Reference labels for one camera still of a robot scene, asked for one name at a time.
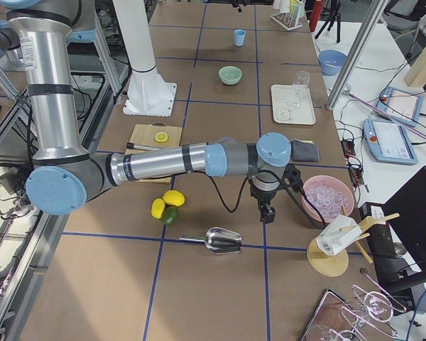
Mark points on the steel handled knife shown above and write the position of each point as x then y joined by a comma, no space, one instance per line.
138,147

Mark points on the pink bowl of ice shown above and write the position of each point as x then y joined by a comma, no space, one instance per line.
328,196

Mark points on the pink metal rod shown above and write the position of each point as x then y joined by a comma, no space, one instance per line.
385,115

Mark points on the wooden stand with base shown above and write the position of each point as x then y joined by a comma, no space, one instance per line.
334,266

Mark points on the blue bowl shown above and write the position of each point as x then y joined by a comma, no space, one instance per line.
331,61

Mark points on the green lime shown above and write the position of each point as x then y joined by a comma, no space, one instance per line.
170,215

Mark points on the teach pendant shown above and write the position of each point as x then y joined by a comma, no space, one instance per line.
401,104
388,142

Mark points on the black tripod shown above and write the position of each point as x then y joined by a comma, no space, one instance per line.
334,16

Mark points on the far teach pendant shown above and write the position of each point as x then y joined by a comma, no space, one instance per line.
401,104

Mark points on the steel ice scoop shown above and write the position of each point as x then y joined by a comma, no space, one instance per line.
218,240

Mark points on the yellow lemon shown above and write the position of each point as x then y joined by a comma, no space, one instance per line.
158,208
174,198

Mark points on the cream bear tray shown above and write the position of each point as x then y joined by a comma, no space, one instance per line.
281,95

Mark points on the near teach pendant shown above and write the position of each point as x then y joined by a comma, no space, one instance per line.
388,142

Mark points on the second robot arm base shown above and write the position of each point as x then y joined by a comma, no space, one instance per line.
11,58

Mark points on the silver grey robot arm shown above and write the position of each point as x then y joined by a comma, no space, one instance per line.
65,174

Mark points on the wooden cutting board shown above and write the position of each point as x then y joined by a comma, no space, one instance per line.
144,135

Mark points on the dark metal tray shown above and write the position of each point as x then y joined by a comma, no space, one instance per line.
326,322

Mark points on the clear wine glass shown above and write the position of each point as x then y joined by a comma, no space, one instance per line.
300,87

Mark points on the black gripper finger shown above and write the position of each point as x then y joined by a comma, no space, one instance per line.
267,214

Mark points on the lemon half slice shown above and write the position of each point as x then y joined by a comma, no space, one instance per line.
161,137

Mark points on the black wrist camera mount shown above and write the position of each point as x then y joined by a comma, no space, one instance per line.
293,175

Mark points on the yellow lemon far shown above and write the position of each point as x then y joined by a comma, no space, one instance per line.
174,198

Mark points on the yellow lemon near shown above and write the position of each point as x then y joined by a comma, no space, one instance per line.
158,208

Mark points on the white wire cup rack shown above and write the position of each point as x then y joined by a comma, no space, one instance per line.
288,13

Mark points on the aluminium frame post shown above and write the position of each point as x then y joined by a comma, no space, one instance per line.
357,47

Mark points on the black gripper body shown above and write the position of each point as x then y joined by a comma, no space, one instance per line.
263,197

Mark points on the glass rack with glasses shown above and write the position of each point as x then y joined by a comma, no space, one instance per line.
369,313

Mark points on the white paper box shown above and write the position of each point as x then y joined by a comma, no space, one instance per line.
338,235

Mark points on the black monitor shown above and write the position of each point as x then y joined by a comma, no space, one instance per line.
410,203

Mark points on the light blue plastic cup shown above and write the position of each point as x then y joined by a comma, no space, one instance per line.
239,37

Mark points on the green bowl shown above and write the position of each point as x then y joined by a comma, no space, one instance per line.
230,75

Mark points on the grey folded cloth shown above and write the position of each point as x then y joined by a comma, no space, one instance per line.
304,151

